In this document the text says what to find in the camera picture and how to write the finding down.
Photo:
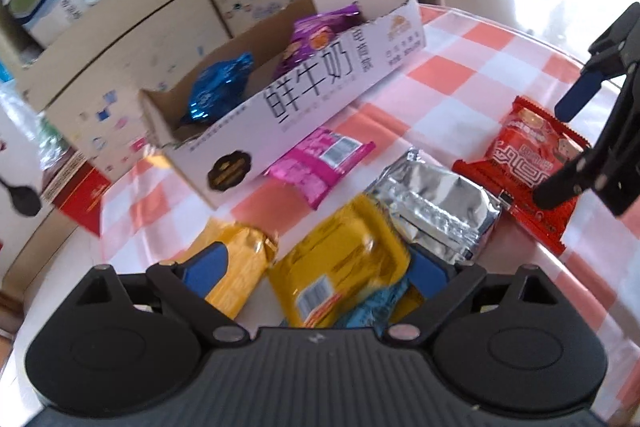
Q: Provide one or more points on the red box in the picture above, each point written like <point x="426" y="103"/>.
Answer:
<point x="80" y="192"/>

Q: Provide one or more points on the black flower wall sticker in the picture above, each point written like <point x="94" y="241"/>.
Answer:
<point x="22" y="197"/>

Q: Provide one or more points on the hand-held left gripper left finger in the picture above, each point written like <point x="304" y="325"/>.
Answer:
<point x="210" y="268"/>

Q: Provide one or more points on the silver foil snack packet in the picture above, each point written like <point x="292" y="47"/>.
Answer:
<point x="435" y="202"/>

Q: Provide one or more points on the orange-yellow snack packet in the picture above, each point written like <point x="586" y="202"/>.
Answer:
<point x="245" y="257"/>

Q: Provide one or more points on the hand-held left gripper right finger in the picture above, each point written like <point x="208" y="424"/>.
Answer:
<point x="426" y="273"/>

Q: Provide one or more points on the pink snack packet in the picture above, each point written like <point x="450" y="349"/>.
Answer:
<point x="312" y="164"/>

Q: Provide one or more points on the blue foil snack packet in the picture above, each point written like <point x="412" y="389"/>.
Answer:
<point x="217" y="87"/>

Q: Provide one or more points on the red white checkered tablecloth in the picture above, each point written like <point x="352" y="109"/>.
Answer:
<point x="450" y="57"/>

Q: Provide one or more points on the yellow snack packet red label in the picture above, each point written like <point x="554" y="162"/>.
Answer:
<point x="340" y="257"/>

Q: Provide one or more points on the light blue snack packet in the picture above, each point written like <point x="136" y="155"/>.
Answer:
<point x="370" y="309"/>

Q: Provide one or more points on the cream cabinet with stickers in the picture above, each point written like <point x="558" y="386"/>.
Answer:
<point x="150" y="37"/>

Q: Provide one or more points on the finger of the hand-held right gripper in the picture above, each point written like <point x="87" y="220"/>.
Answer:
<point x="575" y="94"/>
<point x="560" y="187"/>

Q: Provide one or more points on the white printed cardboard box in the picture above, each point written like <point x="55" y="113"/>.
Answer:
<point x="320" y="99"/>

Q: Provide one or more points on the purple snack packet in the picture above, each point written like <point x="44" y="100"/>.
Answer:
<point x="312" y="34"/>

